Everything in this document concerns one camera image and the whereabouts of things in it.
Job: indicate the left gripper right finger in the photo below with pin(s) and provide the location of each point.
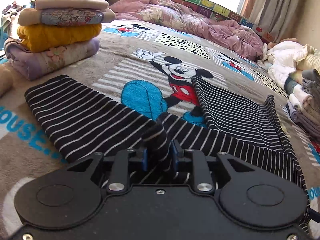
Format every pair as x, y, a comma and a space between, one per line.
178, 158

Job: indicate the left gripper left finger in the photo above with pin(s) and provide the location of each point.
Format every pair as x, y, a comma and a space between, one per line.
142, 155

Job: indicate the black white striped garment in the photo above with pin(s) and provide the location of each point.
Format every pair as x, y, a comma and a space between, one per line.
219, 195

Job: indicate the Mickey Mouse plush blanket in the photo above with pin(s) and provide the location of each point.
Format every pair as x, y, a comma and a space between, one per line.
48, 120

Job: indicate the cream folded towel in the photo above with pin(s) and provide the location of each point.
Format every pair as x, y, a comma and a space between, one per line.
305, 104

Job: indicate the lilac folded garment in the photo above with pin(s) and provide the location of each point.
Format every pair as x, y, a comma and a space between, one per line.
302, 121

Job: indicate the white crumpled garment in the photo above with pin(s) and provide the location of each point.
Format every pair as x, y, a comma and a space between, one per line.
281, 60

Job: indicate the lilac floral folded blanket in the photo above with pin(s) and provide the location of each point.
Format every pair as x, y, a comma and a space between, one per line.
35, 65

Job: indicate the pink floral duvet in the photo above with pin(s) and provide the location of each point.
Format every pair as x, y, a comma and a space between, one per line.
228, 33

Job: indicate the grey folded garment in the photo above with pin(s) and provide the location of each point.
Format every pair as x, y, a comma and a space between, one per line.
311, 83

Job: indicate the yellow folded blanket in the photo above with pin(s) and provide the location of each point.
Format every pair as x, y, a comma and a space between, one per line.
40, 37

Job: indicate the cream floral folded blanket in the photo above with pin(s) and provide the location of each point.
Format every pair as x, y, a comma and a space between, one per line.
67, 13

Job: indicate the grey striped curtain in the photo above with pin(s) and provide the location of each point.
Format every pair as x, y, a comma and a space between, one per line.
277, 17

